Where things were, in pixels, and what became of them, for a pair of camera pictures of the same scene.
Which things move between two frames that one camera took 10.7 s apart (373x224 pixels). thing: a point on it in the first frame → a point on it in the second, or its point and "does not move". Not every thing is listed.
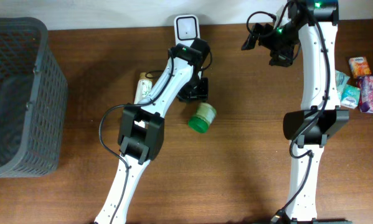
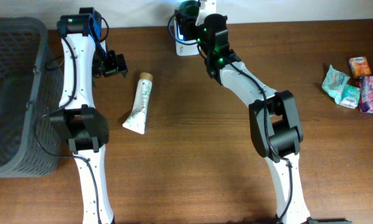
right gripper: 282,59 → 188,27
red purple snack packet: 372,94 does not move
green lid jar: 204,117 → 190,8
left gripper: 203,90 → 117,64
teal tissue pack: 349,96 does not move
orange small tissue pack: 359,66 does not move
